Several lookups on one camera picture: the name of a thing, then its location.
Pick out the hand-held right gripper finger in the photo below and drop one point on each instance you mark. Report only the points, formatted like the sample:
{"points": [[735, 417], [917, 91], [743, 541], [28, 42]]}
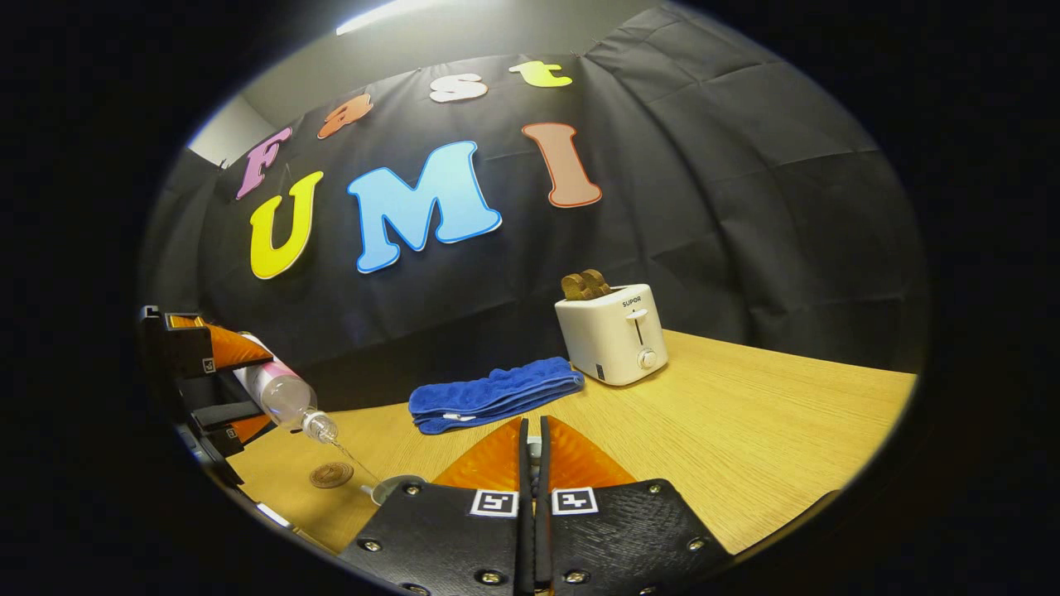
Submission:
{"points": [[526, 530], [543, 530]]}

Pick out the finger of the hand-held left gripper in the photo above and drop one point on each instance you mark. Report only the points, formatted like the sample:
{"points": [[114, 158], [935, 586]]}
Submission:
{"points": [[240, 418], [224, 348]]}

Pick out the clear plastic water bottle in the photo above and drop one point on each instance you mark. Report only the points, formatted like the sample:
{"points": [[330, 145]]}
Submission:
{"points": [[277, 389]]}

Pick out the round wooden coaster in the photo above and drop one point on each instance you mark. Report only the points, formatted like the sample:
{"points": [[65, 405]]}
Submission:
{"points": [[331, 475]]}

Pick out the folded blue towel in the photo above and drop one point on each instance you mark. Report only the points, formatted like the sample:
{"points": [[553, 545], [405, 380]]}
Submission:
{"points": [[497, 393]]}

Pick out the white toaster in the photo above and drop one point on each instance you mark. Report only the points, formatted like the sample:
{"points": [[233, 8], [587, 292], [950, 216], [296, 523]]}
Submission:
{"points": [[609, 339]]}

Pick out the brown toast slice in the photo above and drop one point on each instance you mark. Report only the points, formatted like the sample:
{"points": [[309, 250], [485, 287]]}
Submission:
{"points": [[571, 288], [596, 283]]}

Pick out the black backdrop cloth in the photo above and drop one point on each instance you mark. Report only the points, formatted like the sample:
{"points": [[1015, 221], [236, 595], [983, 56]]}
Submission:
{"points": [[704, 207]]}

